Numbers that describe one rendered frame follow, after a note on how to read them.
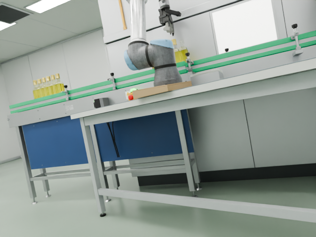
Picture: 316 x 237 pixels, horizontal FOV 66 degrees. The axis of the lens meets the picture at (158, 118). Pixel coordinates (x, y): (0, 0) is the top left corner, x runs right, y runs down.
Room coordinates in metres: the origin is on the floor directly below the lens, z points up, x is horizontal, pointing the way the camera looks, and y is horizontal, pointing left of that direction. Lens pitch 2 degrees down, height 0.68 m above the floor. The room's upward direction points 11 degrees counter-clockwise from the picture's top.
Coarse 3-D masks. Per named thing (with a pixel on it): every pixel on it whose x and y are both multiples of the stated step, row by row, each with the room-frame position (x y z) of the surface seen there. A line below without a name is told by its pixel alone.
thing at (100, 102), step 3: (96, 99) 1.83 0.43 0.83; (99, 99) 1.82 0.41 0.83; (102, 99) 1.81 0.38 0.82; (105, 99) 1.84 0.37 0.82; (108, 99) 1.88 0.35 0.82; (96, 102) 1.83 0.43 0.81; (99, 102) 1.82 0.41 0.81; (102, 102) 1.81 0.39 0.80; (105, 102) 1.84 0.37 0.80; (108, 102) 1.87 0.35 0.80; (96, 105) 1.83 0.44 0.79; (99, 105) 1.82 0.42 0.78; (102, 105) 1.81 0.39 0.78; (105, 105) 1.83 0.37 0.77
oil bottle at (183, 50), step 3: (180, 48) 1.78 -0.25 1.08; (183, 48) 1.77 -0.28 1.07; (186, 48) 1.78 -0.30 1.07; (180, 51) 1.78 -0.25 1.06; (183, 51) 1.77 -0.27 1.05; (186, 51) 1.77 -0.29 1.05; (180, 54) 1.78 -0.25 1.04; (183, 54) 1.78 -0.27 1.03; (180, 57) 1.79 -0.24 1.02; (183, 57) 1.78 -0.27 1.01; (186, 57) 1.77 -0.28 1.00; (183, 60) 1.78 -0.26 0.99
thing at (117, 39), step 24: (192, 0) 1.90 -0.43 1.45; (216, 0) 1.81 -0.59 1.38; (240, 0) 1.78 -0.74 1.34; (288, 0) 1.66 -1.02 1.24; (312, 0) 1.61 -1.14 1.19; (120, 24) 2.14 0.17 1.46; (288, 24) 1.67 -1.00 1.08; (312, 24) 1.62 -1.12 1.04; (120, 48) 2.16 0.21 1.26; (120, 72) 2.17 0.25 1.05
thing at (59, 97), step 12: (144, 72) 1.78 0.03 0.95; (180, 72) 1.68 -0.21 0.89; (96, 84) 1.94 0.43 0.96; (108, 84) 1.90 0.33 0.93; (120, 84) 1.86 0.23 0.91; (132, 84) 1.82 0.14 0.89; (48, 96) 2.13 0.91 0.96; (60, 96) 2.08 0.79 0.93; (72, 96) 2.03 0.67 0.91; (84, 96) 1.99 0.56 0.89; (12, 108) 2.30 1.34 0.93; (24, 108) 2.24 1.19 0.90
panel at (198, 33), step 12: (180, 24) 1.92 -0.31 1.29; (192, 24) 1.88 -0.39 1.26; (204, 24) 1.85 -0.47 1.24; (276, 24) 1.67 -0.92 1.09; (156, 36) 2.00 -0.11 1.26; (168, 36) 1.96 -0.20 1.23; (180, 36) 1.92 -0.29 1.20; (192, 36) 1.89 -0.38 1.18; (204, 36) 1.86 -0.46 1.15; (192, 48) 1.89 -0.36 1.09; (204, 48) 1.86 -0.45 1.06; (216, 48) 1.83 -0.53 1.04; (240, 48) 1.77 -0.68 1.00; (192, 60) 1.90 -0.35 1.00
